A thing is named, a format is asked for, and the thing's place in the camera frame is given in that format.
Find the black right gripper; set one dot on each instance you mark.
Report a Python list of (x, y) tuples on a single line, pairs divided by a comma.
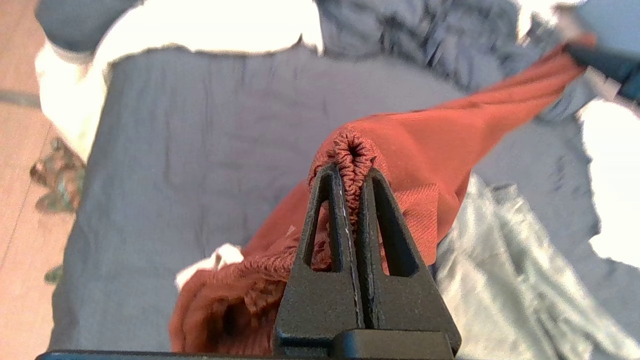
[(607, 62)]

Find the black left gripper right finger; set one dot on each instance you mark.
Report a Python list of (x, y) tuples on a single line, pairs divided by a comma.
[(405, 310)]

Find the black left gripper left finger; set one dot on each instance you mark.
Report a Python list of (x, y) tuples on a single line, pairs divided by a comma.
[(320, 310)]

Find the light blue denim shorts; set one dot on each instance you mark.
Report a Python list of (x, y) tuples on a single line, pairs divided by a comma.
[(500, 300)]

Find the dark blue crumpled duvet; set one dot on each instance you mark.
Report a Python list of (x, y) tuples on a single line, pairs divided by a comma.
[(425, 35)]

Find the bed with blue sheet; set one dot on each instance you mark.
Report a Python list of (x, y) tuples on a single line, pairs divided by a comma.
[(200, 150)]

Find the patterned slippers on floor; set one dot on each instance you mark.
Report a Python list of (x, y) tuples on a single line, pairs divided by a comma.
[(57, 180)]

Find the thin metal rod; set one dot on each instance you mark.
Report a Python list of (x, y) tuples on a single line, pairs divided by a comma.
[(20, 99)]

